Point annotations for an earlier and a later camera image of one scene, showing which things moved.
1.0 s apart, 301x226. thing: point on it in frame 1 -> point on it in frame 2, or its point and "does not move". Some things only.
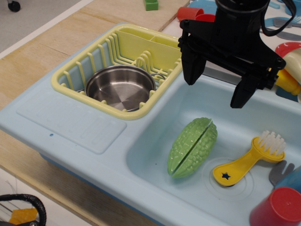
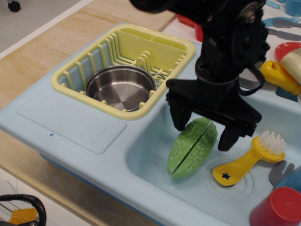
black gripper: x=234 y=39 -> x=216 y=94
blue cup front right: x=292 y=180 does not move
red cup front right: x=281 y=207 does not move
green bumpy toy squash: x=191 y=145 does not move
